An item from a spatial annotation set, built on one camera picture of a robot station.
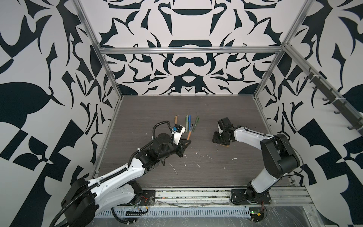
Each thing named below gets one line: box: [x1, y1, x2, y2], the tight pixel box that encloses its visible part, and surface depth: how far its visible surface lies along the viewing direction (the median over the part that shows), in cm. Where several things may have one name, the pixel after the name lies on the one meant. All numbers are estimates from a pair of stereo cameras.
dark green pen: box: [192, 115, 200, 132], surface depth 107 cm
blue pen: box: [188, 114, 192, 132], surface depth 107 cm
